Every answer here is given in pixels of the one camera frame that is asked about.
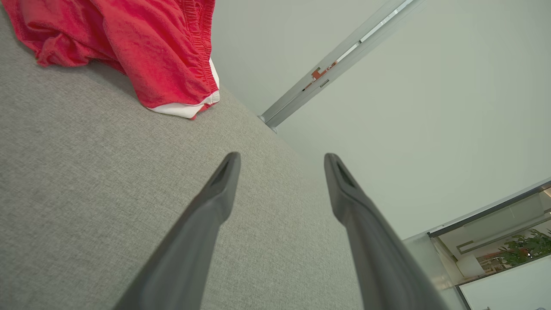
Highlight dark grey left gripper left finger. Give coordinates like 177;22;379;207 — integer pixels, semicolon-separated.
113;152;241;310

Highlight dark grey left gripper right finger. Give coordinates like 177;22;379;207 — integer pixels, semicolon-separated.
324;153;450;310

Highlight red shorts with white trim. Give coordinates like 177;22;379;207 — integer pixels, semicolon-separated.
0;0;221;120

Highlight dark framed glass window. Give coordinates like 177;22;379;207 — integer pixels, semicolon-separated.
427;180;551;310

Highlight green potted plant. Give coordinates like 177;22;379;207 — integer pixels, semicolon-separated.
497;228;551;266

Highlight grey metal partition post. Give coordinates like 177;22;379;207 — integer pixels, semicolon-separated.
257;0;427;130

